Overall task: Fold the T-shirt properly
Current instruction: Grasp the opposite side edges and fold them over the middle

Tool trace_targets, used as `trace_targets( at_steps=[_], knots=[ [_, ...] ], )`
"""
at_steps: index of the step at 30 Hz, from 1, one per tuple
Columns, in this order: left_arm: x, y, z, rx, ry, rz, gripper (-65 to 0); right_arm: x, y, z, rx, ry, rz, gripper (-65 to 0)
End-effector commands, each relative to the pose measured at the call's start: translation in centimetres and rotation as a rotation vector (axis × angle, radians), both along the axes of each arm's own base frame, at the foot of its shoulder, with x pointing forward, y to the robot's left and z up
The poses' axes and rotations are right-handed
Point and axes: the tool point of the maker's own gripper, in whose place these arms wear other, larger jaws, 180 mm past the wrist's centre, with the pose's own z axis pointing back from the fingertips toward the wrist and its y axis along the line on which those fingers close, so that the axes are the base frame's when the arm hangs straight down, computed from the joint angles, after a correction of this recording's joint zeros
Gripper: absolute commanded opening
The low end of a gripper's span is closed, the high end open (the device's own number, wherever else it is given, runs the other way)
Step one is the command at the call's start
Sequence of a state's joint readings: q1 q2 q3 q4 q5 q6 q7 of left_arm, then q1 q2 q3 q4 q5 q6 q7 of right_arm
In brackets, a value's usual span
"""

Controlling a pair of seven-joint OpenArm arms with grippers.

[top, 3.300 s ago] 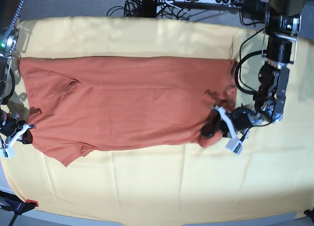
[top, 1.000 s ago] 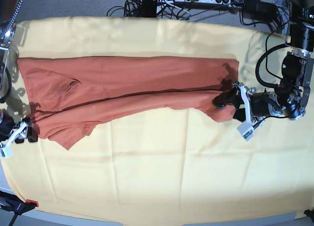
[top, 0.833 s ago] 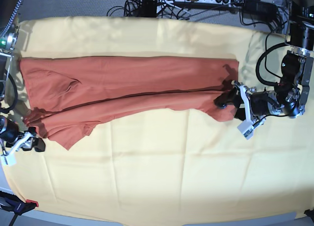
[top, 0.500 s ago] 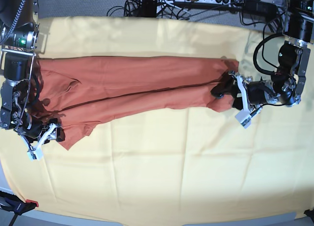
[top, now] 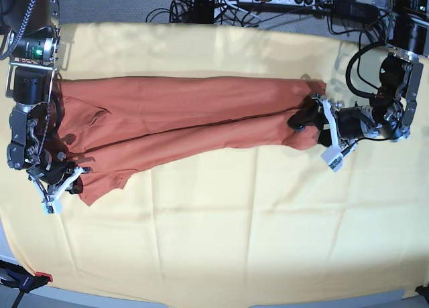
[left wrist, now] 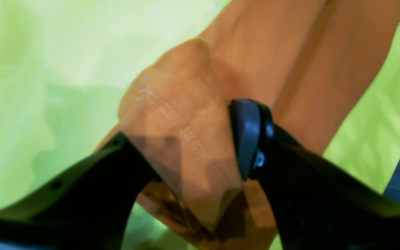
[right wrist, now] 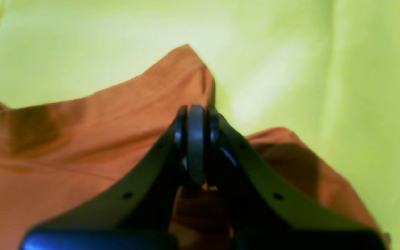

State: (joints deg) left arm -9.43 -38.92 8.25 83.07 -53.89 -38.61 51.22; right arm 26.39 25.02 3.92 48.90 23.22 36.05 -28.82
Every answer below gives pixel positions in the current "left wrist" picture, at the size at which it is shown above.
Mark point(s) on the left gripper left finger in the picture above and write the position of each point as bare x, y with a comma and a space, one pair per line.
86, 207

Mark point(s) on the orange-red T-shirt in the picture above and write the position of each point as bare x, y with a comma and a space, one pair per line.
195, 115

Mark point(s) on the yellow table cloth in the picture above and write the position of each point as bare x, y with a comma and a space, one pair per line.
70, 70

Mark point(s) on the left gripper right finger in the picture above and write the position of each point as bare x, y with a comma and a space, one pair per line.
317, 205

